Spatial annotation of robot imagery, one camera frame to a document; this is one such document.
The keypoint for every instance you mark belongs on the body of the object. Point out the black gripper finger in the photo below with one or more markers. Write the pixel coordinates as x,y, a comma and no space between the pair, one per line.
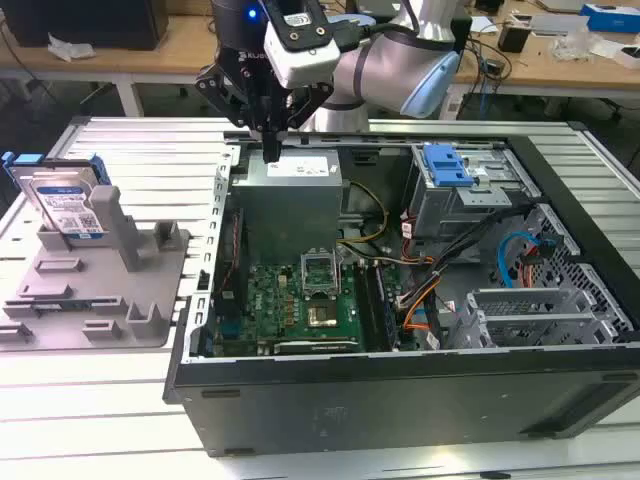
312,105
220,87

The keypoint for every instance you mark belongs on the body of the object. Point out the hard disk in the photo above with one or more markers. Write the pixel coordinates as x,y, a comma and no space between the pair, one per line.
55,200

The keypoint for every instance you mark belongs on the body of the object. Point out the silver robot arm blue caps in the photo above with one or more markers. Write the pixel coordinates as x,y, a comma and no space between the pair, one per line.
380,55

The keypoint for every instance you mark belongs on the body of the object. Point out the metal disk bay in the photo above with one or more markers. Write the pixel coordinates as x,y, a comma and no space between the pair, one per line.
525,305

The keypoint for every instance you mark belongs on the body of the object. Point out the grey power supply unit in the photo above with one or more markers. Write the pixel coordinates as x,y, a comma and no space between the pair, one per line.
285,210

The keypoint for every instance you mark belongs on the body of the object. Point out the large black box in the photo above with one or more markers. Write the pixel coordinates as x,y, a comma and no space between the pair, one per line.
90,25

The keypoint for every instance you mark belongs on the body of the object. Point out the blue plastic drive latch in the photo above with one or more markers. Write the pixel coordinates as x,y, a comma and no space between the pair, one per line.
445,167

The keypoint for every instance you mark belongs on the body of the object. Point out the crumpled clear plastic bag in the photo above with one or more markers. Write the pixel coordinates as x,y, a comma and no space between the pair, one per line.
70,47

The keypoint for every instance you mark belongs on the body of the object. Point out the black tall box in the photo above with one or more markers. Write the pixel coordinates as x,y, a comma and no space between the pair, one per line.
462,35

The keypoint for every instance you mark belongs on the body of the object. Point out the grey metal drive cage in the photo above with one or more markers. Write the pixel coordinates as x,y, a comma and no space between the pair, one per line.
450,215

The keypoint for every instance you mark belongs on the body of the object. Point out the green motherboard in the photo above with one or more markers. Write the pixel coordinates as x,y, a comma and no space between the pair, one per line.
280,300

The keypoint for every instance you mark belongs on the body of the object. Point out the black RAM stick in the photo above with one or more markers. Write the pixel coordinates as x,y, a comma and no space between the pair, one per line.
367,305

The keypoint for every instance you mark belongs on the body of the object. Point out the CPU socket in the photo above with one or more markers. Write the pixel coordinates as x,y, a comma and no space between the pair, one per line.
322,315

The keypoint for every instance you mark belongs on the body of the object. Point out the small black box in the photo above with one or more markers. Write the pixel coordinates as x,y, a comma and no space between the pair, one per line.
514,39

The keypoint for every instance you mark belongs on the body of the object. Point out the black graphics card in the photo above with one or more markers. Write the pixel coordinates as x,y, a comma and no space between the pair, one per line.
320,346

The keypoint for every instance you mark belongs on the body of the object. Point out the grey plastic parts rack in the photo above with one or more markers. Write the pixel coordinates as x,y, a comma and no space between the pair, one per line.
100,300

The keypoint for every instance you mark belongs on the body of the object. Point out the flat silver box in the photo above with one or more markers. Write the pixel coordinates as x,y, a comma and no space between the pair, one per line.
560,24

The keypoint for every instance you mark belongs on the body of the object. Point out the clear plastic bags pile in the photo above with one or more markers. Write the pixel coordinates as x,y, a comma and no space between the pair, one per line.
575,45

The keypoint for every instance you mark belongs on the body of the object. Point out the black open PC case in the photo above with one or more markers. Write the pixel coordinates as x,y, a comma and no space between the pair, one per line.
400,400

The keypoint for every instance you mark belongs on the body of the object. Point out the blue cardboard box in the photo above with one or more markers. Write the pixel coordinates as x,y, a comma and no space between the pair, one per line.
615,20

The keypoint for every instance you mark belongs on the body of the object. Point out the white open box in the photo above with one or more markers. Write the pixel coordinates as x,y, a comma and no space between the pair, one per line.
630,57

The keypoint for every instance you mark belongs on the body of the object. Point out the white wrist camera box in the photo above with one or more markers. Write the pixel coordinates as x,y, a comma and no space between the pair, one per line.
310,65

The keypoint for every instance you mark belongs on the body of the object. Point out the wooden desk white frame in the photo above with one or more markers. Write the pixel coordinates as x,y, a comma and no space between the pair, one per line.
150,60

